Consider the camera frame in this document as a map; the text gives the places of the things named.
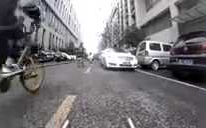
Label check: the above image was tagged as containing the white car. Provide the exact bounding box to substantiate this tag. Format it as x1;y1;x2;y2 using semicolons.
99;47;139;71

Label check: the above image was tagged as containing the person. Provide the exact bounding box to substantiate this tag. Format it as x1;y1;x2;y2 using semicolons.
0;0;42;95
76;54;85;69

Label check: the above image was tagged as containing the tree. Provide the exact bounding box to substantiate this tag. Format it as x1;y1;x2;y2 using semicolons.
122;26;147;52

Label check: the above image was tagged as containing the grey asphalt road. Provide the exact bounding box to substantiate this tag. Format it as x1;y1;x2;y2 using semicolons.
0;59;206;128

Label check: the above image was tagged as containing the row of parked cars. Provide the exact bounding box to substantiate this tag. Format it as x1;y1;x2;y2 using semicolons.
35;49;78;64

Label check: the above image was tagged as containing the tall pale building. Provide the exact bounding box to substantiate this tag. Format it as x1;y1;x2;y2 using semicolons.
104;0;137;48

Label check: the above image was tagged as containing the silver van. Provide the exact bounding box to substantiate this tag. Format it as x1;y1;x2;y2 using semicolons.
136;40;174;71

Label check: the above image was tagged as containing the long grey building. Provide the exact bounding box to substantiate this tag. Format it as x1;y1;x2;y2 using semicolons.
19;0;84;55

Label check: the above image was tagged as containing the robot's own part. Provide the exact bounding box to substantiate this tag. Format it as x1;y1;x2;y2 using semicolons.
126;117;136;128
61;119;71;128

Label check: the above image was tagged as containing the pale building with canopy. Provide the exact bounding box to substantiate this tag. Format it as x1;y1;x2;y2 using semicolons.
134;0;206;45

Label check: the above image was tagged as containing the bicycle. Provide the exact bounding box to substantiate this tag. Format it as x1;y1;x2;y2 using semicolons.
0;19;46;98

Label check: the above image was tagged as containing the dark red car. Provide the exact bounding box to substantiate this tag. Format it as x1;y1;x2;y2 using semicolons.
168;30;206;80

